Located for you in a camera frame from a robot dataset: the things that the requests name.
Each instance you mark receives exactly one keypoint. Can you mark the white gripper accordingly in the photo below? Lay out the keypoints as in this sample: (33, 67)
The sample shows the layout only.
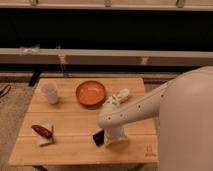
(114, 135)

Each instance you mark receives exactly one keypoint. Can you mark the orange bowl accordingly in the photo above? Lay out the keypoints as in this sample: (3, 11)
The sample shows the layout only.
(90, 93)

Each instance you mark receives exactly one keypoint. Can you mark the red chili pepper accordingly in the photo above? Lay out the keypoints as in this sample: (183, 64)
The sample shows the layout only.
(42, 131)

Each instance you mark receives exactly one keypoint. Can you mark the wooden table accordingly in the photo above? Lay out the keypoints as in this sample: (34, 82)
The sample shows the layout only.
(73, 127)

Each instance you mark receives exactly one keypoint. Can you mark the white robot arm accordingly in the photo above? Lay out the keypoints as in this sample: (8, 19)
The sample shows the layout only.
(184, 107)

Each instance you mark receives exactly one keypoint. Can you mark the white napkin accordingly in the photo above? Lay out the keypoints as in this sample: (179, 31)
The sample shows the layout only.
(42, 141)

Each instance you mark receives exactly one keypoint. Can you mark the clear plastic cup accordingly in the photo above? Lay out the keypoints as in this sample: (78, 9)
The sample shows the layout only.
(49, 91)

